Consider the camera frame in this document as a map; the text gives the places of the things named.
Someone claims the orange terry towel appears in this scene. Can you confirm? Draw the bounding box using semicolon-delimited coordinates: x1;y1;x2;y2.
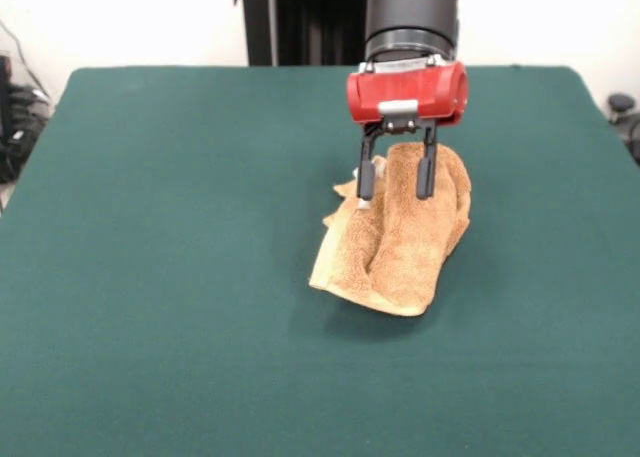
308;143;474;318

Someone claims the dark green table cloth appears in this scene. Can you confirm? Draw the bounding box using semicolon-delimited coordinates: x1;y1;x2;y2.
0;65;640;457

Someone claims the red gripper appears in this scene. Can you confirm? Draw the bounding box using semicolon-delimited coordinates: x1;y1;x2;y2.
347;61;470;201

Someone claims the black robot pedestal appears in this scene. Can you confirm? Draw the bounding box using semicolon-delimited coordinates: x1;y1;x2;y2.
234;0;369;67

